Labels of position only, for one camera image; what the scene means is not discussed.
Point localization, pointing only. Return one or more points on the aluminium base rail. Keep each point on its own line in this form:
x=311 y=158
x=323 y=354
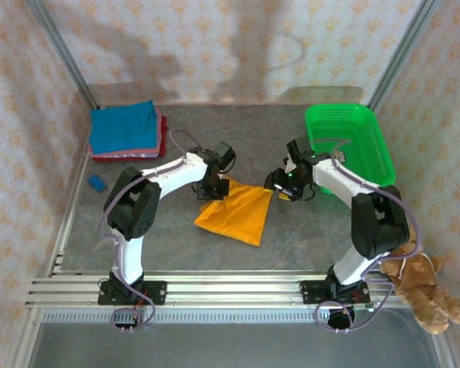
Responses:
x=234 y=291

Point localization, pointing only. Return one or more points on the orange t-shirt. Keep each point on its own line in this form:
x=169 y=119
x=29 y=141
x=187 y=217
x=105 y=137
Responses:
x=237 y=214

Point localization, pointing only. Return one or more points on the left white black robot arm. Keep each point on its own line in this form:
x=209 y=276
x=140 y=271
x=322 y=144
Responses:
x=132 y=253

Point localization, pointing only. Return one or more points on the small label tag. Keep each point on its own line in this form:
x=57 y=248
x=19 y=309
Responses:
x=341 y=156

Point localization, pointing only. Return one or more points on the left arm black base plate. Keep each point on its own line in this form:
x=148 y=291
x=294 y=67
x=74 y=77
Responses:
x=157 y=293

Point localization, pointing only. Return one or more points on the stack of folded clothes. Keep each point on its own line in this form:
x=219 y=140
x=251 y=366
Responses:
x=159 y=130

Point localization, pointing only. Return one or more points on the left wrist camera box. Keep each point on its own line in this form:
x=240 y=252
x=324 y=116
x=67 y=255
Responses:
x=206 y=190

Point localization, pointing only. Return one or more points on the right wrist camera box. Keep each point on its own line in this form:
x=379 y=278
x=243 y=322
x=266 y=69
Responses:
x=273 y=179

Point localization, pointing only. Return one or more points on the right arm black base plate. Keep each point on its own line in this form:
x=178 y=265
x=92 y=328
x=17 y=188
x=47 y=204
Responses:
x=310 y=293

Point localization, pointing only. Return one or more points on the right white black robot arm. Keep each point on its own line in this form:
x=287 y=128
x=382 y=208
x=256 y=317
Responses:
x=337 y=180

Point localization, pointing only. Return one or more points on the brown teddy bear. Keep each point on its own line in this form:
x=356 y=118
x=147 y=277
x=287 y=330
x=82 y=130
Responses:
x=421 y=276

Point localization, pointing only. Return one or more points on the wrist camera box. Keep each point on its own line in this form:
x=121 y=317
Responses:
x=273 y=179
x=206 y=190

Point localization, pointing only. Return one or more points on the aluminium frame post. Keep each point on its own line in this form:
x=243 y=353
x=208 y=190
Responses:
x=400 y=57
x=67 y=57

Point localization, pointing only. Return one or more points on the folded lavender t-shirt white print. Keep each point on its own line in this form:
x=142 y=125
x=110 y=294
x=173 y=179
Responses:
x=117 y=154

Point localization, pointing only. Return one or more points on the small blue block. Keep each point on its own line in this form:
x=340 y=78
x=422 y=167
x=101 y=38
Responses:
x=97 y=183

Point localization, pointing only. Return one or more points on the green plastic basket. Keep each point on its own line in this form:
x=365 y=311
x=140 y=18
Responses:
x=349 y=130

